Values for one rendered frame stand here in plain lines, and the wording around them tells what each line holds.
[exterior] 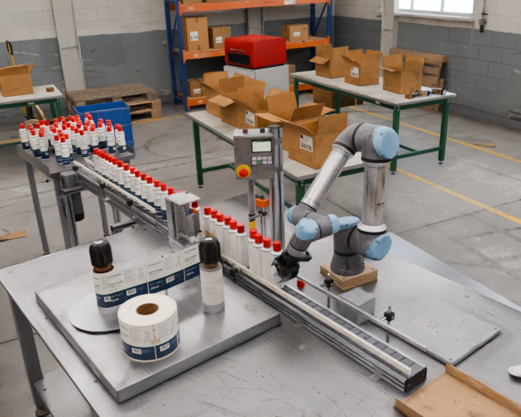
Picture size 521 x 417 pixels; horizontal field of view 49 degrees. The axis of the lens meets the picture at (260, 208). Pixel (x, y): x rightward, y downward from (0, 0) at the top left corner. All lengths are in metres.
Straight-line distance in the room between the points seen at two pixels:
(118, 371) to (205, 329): 0.35
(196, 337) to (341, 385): 0.54
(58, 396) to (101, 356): 0.98
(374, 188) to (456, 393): 0.79
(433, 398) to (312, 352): 0.44
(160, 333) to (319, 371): 0.55
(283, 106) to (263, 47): 3.14
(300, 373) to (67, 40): 8.14
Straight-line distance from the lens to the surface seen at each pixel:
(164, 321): 1.96
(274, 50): 7.85
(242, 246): 2.45
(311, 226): 2.04
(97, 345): 2.15
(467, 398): 1.98
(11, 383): 3.61
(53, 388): 3.11
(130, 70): 9.89
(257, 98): 5.02
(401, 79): 6.38
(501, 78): 8.45
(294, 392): 1.93
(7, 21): 9.54
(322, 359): 2.06
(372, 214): 2.27
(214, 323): 2.16
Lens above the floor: 2.09
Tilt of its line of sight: 23 degrees down
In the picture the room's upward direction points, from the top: 2 degrees counter-clockwise
